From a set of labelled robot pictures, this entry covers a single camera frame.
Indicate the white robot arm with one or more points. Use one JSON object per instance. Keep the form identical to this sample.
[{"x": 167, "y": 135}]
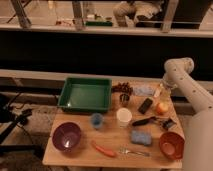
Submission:
[{"x": 198, "y": 148}]

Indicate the green plastic tray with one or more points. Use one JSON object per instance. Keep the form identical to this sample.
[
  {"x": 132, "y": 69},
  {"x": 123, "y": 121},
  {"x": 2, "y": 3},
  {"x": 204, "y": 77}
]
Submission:
[{"x": 85, "y": 95}]

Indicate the yellow banana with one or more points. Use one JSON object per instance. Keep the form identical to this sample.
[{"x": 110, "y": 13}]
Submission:
[{"x": 162, "y": 91}]

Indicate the dark grape bunch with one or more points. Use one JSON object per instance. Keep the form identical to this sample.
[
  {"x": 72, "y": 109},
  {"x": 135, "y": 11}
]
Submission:
[{"x": 123, "y": 88}]

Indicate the small metal cup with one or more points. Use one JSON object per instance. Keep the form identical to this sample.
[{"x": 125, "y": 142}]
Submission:
[{"x": 124, "y": 99}]

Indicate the clear plastic bag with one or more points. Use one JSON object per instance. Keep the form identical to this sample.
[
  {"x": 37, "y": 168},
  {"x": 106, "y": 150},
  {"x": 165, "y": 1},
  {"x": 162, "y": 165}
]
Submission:
[{"x": 143, "y": 91}]

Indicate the white paper cup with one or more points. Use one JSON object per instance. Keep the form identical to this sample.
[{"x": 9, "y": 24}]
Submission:
[{"x": 124, "y": 116}]

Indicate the blue plastic cup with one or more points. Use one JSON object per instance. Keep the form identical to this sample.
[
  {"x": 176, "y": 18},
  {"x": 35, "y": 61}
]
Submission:
[{"x": 96, "y": 120}]

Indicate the black rectangular block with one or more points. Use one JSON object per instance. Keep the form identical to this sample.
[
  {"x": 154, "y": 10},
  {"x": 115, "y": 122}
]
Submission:
[{"x": 145, "y": 105}]

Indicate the red yellow apple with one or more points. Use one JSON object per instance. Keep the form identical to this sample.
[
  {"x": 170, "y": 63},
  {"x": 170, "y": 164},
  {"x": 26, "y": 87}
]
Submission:
[{"x": 161, "y": 108}]

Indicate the blue sponge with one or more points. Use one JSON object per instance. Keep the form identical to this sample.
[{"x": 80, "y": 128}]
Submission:
[{"x": 143, "y": 138}]

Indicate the purple bowl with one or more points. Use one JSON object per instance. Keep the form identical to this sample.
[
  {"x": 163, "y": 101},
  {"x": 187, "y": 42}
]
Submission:
[{"x": 66, "y": 136}]

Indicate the silver fork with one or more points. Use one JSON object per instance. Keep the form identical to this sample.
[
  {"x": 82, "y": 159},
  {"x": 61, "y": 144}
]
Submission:
[{"x": 127, "y": 151}]

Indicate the red bowl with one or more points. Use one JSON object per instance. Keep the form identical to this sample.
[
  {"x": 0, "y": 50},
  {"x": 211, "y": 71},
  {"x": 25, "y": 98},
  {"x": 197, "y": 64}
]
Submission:
[{"x": 171, "y": 145}]

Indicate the black tripod stand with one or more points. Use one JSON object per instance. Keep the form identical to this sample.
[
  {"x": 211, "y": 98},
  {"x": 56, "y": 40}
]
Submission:
[{"x": 6, "y": 116}]

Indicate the black handled brush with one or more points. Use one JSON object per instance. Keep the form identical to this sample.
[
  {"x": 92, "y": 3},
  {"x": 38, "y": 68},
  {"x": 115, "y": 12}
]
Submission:
[{"x": 144, "y": 121}]

